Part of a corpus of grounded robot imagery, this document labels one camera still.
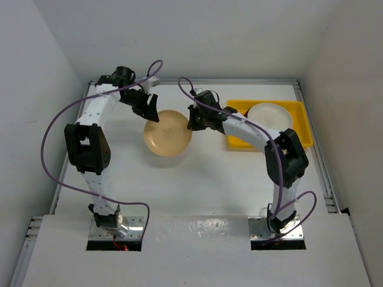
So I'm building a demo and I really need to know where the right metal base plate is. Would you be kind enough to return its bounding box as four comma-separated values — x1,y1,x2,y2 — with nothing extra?
248,216,304,242

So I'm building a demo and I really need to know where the metal base plate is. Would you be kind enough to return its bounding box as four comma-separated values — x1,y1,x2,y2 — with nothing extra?
88,216,144,241
248,216,304,242

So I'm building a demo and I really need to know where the cream white plate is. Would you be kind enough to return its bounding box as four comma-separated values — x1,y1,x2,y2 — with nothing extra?
245,103,293,131

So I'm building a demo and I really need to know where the orange plate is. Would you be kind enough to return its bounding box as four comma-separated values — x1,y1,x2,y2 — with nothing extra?
143,110,192,157

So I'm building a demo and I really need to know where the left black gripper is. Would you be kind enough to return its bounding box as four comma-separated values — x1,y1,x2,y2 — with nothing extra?
119,88,159,123

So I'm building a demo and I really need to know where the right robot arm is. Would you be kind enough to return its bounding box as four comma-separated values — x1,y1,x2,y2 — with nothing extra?
187,90,309,233

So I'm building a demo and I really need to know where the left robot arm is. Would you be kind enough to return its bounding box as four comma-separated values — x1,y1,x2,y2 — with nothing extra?
64,66,160,238

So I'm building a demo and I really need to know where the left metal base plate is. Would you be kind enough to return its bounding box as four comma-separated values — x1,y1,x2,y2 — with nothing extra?
88,216,144,241

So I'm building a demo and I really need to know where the yellow plastic bin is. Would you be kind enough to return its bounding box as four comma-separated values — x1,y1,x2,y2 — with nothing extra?
227,100,313,148

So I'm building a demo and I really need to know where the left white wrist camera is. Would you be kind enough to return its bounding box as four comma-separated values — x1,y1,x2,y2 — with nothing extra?
141,77,160,91

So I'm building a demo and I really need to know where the black cable right base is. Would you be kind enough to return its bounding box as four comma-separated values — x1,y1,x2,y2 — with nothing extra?
266,203,275,231

